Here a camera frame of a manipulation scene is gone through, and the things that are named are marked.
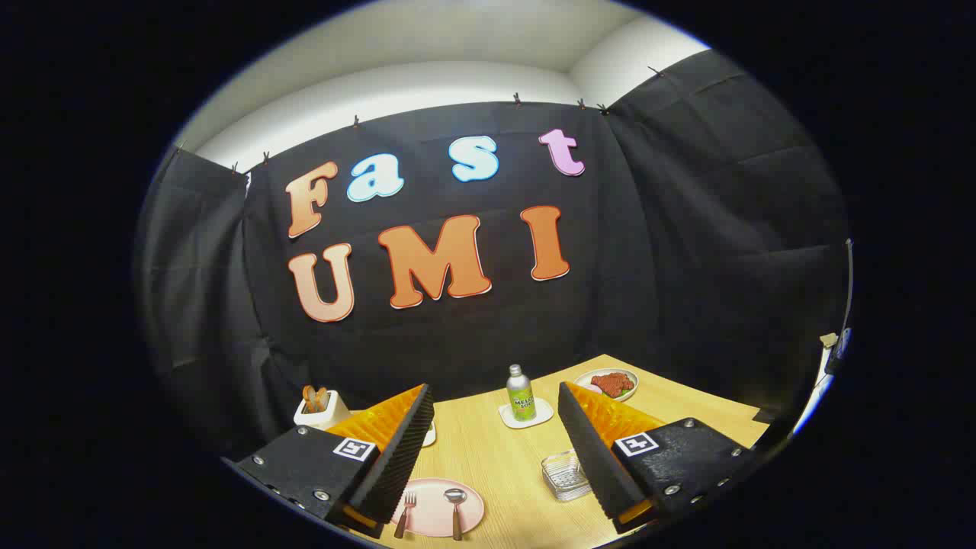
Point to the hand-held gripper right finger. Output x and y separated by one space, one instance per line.
591 450

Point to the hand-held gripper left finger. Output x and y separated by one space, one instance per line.
396 457

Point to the white divided dish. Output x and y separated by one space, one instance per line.
431 436

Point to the pink plate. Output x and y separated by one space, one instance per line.
431 503

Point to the white square coaster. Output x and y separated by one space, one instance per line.
543 415

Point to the brown meat piece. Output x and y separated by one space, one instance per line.
611 383

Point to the white oval plate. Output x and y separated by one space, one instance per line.
587 377

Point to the white toaster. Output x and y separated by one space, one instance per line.
324 415

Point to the green soda bottle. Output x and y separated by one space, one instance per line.
521 396

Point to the toasted bread slice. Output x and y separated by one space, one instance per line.
322 398
308 399

